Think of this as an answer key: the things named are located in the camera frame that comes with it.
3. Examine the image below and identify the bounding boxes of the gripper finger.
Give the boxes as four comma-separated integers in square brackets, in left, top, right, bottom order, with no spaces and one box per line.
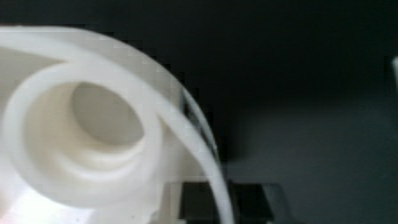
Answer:
[178,182,292,224]

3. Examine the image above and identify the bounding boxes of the white round stool seat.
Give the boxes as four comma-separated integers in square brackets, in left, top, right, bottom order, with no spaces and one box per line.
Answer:
[0,26,235,224]

